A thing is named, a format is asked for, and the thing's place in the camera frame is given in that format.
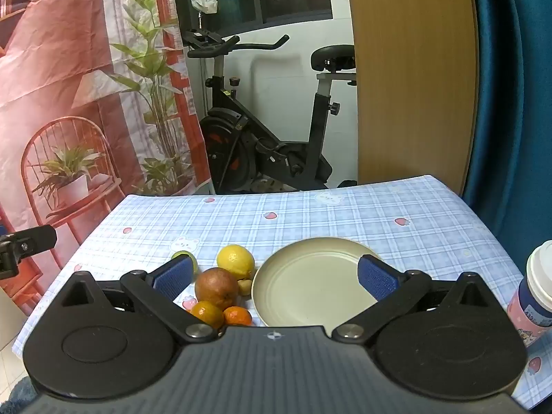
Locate lidded pink blue cup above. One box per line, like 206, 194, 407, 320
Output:
506, 239, 552, 328

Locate yellow lemon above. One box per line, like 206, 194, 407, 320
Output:
216, 244, 256, 281

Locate blue curtain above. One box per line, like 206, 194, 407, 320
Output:
461, 0, 552, 251

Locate cream round plate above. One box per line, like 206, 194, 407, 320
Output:
251, 237, 391, 328

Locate black exercise bike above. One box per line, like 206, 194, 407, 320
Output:
186, 30, 358, 195

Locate dark orange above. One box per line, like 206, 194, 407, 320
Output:
190, 301, 226, 331

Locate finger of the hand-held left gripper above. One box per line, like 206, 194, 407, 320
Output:
0, 225, 58, 280

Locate blue fluffy rug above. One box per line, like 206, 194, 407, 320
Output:
0, 375, 39, 414

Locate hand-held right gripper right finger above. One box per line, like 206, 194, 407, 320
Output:
331, 254, 492, 346

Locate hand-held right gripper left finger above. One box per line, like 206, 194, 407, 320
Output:
60, 254, 218, 343

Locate red apple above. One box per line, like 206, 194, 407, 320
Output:
194, 267, 240, 311

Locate yellow-green round fruit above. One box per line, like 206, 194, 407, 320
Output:
171, 251, 199, 273

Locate wooden board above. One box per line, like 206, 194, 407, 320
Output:
344, 0, 479, 190

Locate blue checked tablecloth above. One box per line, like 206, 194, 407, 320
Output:
13, 175, 552, 412

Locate bright orange mandarin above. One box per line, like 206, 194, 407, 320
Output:
223, 306, 253, 327

